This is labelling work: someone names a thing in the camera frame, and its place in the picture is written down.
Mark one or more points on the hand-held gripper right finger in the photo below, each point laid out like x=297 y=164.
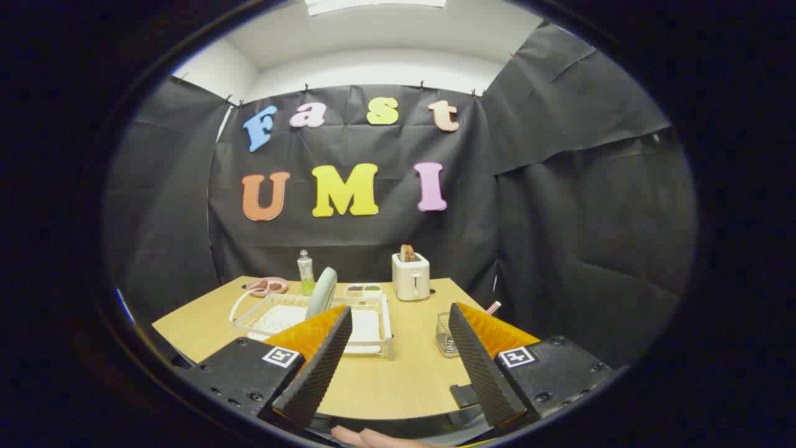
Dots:
x=482 y=367

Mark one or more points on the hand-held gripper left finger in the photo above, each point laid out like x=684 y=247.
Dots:
x=317 y=373

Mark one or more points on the pale green plate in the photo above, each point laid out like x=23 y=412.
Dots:
x=322 y=292

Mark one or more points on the white divided snack dish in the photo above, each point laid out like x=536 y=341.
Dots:
x=363 y=290

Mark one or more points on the pink divided plate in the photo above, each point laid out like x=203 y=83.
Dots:
x=267 y=287

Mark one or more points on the black table clamp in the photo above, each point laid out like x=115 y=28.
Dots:
x=463 y=396

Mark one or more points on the white drain tray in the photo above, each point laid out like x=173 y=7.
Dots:
x=367 y=330

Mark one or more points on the clear bottle green liquid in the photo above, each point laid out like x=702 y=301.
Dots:
x=305 y=277

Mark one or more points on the white toaster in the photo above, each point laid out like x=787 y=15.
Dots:
x=410 y=277

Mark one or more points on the brown bread slice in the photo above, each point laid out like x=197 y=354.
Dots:
x=408 y=253

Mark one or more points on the black backdrop cloth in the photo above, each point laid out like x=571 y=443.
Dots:
x=559 y=218

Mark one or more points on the ceiling light panel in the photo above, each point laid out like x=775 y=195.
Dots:
x=373 y=5

